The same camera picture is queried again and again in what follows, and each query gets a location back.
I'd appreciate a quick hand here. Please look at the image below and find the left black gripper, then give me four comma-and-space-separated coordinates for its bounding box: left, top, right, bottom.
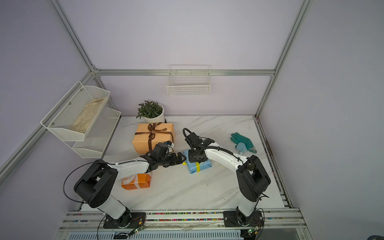
159, 151, 186, 168

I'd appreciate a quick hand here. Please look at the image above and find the yellow ribbon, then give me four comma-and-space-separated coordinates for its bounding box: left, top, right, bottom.
183, 162, 201, 174

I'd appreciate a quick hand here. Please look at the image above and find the aluminium frame rail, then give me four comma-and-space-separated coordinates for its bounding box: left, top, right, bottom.
59, 208, 307, 232

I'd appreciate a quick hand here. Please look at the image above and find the brown ribbon bow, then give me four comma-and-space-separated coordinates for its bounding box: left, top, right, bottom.
134, 122, 175, 151

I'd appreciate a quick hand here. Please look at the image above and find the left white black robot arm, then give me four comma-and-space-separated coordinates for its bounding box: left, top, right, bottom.
74, 143, 187, 222

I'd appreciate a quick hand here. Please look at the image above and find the light blue gift box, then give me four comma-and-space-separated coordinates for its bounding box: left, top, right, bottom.
183, 150, 212, 174

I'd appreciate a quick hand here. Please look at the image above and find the orange gift box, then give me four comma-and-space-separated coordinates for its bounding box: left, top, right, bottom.
121, 173, 152, 190

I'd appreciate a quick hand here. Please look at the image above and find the potted green plant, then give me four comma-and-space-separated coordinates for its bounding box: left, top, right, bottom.
136, 100, 165, 123

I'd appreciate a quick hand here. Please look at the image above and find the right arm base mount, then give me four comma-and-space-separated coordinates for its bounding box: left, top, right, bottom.
223, 209, 265, 227

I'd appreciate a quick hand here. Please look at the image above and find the white ribbon bow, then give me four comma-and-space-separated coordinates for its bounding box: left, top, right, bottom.
122, 175, 141, 190

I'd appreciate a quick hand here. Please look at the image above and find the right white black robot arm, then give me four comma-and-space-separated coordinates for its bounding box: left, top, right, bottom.
183, 128, 271, 217

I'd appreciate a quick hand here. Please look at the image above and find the tan gift box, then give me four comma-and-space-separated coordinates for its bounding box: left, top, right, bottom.
132, 122, 176, 156

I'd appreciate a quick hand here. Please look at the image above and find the white two-tier mesh shelf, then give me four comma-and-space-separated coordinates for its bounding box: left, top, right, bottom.
41, 82, 121, 159

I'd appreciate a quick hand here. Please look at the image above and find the white wire wall basket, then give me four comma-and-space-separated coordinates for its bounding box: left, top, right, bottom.
166, 65, 211, 97

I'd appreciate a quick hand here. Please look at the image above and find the beige cloth in shelf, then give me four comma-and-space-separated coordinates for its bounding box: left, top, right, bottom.
70, 97, 106, 134

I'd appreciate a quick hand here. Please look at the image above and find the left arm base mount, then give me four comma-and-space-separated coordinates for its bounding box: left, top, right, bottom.
103, 212, 146, 229

